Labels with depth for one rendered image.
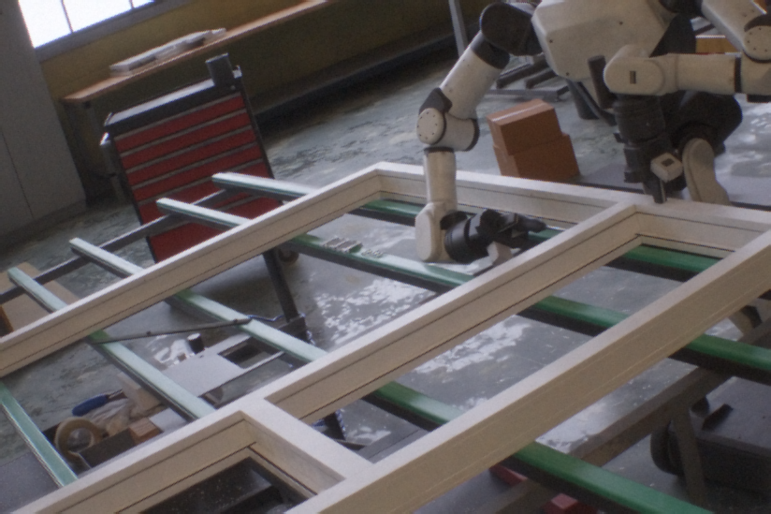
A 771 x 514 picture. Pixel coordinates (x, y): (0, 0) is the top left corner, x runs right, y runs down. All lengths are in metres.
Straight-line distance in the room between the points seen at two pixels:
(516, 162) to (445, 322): 3.75
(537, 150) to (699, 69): 3.72
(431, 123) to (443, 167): 0.10
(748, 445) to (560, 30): 1.10
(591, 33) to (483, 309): 0.60
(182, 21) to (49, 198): 1.97
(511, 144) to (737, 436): 3.15
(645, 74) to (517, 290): 0.44
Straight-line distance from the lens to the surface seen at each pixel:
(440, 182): 2.52
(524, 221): 2.31
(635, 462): 3.21
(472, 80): 2.49
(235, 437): 1.88
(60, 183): 9.18
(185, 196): 5.71
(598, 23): 2.28
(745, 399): 3.04
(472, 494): 2.10
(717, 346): 1.75
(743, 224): 2.02
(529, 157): 5.75
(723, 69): 2.07
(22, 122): 9.09
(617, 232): 2.21
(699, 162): 2.46
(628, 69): 2.07
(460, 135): 2.54
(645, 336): 1.72
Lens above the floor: 1.63
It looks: 17 degrees down
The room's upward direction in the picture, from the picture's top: 18 degrees counter-clockwise
